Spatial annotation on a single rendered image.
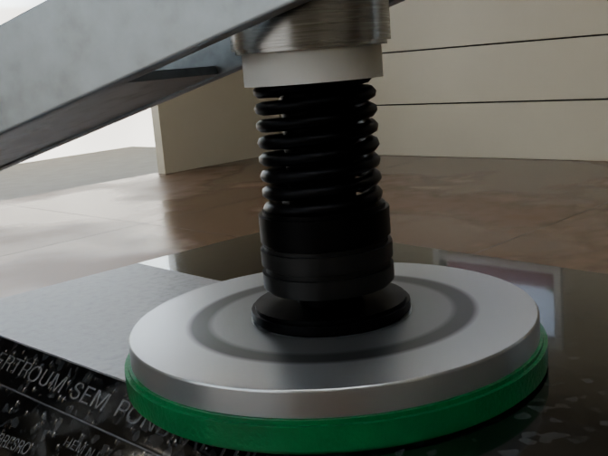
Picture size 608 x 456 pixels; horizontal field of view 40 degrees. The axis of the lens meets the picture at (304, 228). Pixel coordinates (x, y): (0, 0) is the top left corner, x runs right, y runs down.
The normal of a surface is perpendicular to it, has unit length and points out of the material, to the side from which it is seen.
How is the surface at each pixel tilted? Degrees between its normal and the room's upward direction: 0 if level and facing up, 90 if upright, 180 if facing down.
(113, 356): 0
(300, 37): 90
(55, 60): 90
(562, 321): 0
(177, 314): 0
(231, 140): 90
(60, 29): 90
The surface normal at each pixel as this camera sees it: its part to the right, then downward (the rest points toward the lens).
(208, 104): 0.71, 0.08
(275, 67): -0.49, 0.21
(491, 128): -0.70, 0.19
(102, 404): -0.54, -0.55
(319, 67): 0.07, 0.19
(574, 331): -0.08, -0.98
